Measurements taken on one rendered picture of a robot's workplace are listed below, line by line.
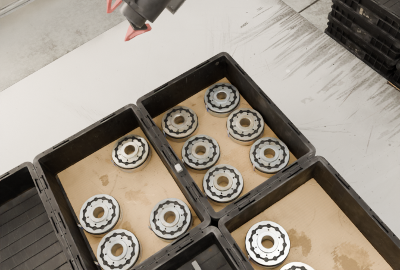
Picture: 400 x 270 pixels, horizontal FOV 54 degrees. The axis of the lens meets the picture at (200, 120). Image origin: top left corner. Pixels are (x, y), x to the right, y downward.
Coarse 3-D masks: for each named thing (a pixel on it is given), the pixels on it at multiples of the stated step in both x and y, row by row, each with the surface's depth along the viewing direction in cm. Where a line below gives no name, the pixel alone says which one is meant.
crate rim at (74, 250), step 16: (112, 112) 106; (64, 144) 102; (160, 144) 99; (176, 176) 94; (48, 192) 95; (192, 192) 92; (64, 224) 92; (208, 224) 87; (176, 240) 86; (80, 256) 87; (160, 256) 85
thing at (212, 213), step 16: (208, 64) 111; (176, 80) 109; (144, 96) 107; (144, 112) 105; (304, 144) 95; (176, 160) 96; (304, 160) 93; (272, 176) 92; (256, 192) 90; (208, 208) 89; (224, 208) 89
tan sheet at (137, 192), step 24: (72, 168) 109; (96, 168) 109; (144, 168) 107; (72, 192) 106; (96, 192) 105; (120, 192) 104; (144, 192) 104; (168, 192) 103; (144, 216) 100; (192, 216) 99; (96, 240) 98; (144, 240) 97
